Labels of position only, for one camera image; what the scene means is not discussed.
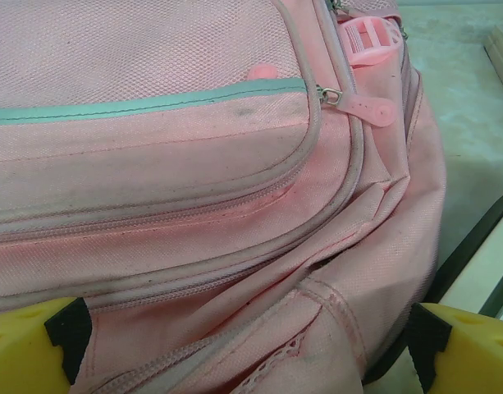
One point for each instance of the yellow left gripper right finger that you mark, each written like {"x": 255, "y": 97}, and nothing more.
{"x": 468, "y": 353}

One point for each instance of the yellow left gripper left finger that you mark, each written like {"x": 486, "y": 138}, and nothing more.
{"x": 25, "y": 353}

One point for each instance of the pink school backpack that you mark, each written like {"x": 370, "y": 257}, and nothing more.
{"x": 152, "y": 184}

